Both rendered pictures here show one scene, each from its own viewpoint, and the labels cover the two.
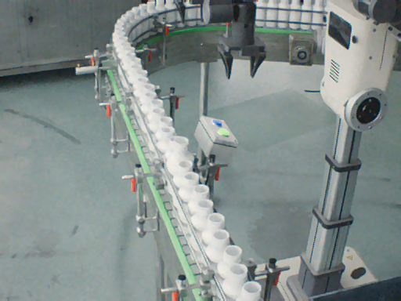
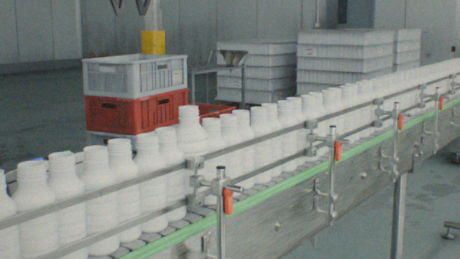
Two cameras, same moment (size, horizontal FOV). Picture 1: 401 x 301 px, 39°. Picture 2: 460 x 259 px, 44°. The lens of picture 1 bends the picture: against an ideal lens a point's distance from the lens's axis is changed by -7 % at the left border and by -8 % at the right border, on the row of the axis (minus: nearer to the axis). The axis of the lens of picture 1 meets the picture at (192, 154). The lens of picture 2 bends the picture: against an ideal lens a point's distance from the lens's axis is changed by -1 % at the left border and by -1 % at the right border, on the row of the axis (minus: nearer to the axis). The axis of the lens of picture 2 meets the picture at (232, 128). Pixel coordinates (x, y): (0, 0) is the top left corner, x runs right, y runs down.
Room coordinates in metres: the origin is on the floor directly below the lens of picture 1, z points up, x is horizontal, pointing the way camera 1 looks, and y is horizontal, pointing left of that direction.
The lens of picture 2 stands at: (1.93, 0.90, 1.36)
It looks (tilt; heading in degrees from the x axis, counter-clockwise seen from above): 11 degrees down; 231
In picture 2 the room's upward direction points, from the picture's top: straight up
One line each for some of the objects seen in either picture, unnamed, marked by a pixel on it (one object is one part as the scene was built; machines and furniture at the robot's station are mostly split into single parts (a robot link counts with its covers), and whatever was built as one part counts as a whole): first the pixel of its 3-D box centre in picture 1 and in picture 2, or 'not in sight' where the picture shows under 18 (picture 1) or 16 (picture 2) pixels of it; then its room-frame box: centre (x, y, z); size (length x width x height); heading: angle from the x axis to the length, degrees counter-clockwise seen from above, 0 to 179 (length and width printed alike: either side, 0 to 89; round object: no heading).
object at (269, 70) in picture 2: not in sight; (264, 73); (-4.11, -5.75, 0.50); 1.23 x 1.05 x 1.00; 15
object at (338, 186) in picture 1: (334, 204); not in sight; (1.72, -0.53, 0.72); 0.11 x 0.11 x 0.40; 17
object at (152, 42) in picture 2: not in sight; (154, 59); (-4.02, -8.86, 0.55); 0.40 x 0.40 x 1.10; 17
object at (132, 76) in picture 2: not in sight; (136, 74); (0.06, -2.38, 1.00); 0.61 x 0.41 x 0.22; 24
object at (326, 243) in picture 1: (324, 252); not in sight; (1.72, -0.53, 0.48); 0.13 x 0.13 x 0.40; 17
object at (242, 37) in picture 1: (243, 34); not in sight; (1.36, -0.11, 1.48); 0.10 x 0.07 x 0.07; 106
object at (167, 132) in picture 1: (167, 155); (149, 182); (1.44, 0.07, 1.08); 0.06 x 0.06 x 0.17
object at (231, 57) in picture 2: not in sight; (233, 62); (-2.22, -4.20, 0.85); 0.36 x 0.12 x 0.27; 107
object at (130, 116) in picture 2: not in sight; (139, 108); (0.05, -2.38, 0.78); 0.61 x 0.41 x 0.22; 23
